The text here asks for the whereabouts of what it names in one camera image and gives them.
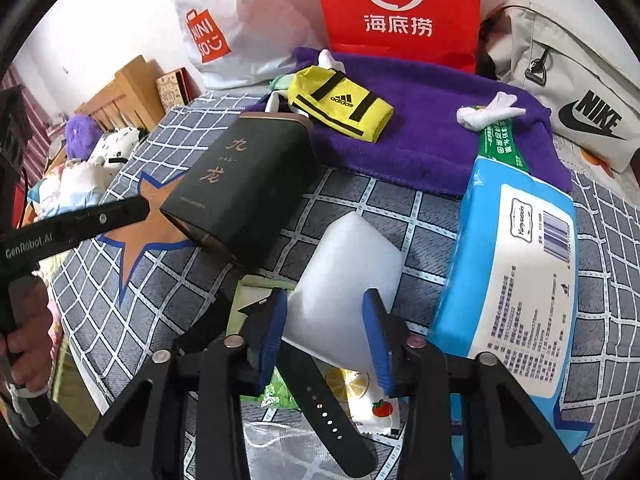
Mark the grey waist bag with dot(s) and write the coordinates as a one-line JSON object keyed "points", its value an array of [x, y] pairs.
{"points": [[565, 70]]}

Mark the white printed bed sheet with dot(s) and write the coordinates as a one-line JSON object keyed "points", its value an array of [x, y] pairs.
{"points": [[600, 162]]}

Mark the clear plastic pouch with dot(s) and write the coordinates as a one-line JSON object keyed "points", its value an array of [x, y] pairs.
{"points": [[340, 270]]}

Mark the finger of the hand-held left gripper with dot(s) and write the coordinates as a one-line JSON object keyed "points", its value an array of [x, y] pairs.
{"points": [[105, 220]]}

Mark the grey checkered blanket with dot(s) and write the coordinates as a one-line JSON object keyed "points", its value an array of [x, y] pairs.
{"points": [[400, 220]]}

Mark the wooden bed headboard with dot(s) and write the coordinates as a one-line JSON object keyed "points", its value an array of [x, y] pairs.
{"points": [[135, 85]]}

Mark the purple plush toy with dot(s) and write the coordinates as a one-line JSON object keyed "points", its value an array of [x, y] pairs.
{"points": [[82, 135]]}

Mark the tomato print candy wrapper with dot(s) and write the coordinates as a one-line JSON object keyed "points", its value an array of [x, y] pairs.
{"points": [[380, 410]]}

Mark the white cloth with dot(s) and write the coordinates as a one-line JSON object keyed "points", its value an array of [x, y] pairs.
{"points": [[475, 117]]}

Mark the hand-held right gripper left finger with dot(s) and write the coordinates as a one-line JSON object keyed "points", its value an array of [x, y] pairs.
{"points": [[272, 340]]}

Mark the black dotted white pillow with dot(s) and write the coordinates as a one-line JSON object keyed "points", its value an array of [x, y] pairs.
{"points": [[117, 145]]}

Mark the white plastic shopping bag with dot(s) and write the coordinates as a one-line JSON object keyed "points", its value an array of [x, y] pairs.
{"points": [[240, 10]]}

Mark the dark green tin box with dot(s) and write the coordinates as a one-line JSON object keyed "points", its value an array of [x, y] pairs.
{"points": [[240, 190]]}

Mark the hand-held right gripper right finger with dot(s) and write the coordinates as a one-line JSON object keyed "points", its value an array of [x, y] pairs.
{"points": [[380, 345]]}

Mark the red striped curtain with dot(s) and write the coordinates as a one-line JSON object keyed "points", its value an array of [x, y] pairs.
{"points": [[35, 125]]}

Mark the light green tissue packet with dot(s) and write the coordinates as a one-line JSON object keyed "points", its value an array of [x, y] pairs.
{"points": [[245, 290]]}

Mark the yellow zip pouch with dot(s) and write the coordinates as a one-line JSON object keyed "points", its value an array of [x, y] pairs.
{"points": [[370, 120]]}

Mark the blue tissue pack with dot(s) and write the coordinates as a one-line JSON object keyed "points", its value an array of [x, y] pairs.
{"points": [[520, 280]]}

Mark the red paper bag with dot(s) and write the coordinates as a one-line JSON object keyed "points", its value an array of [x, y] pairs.
{"points": [[340, 0]]}

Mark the green printed tissue packet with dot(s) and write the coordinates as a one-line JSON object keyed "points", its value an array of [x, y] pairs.
{"points": [[500, 145]]}

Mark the patterned notebook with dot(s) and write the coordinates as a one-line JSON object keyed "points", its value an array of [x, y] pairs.
{"points": [[167, 92]]}

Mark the white mesh bag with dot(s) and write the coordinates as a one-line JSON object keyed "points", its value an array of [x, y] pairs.
{"points": [[272, 445]]}

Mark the purple towel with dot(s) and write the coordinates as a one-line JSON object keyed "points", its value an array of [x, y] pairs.
{"points": [[425, 125]]}

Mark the person's left hand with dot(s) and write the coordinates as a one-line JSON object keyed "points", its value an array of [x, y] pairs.
{"points": [[39, 330]]}

